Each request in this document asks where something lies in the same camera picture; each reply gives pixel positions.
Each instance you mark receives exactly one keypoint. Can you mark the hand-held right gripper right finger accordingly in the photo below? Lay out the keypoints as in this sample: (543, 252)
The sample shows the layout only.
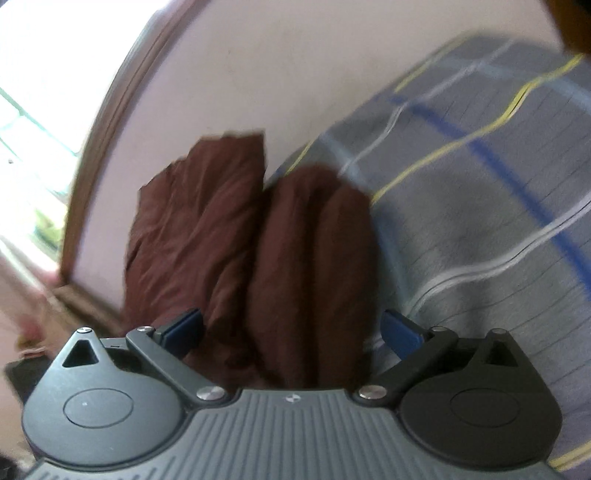
(402, 335)

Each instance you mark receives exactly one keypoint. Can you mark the wooden window frame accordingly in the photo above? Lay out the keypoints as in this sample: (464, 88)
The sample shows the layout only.
(111, 138)

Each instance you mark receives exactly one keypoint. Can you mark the dark brown object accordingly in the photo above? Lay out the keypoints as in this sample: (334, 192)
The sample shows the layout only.
(572, 23)

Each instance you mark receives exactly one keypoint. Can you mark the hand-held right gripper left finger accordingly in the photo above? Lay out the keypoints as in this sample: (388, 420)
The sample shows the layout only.
(183, 330)

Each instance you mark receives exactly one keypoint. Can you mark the brown garment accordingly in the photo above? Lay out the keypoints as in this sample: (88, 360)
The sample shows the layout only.
(258, 240)

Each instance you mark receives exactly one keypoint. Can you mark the grey plaid bedsheet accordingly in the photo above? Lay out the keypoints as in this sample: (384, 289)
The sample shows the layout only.
(480, 203)

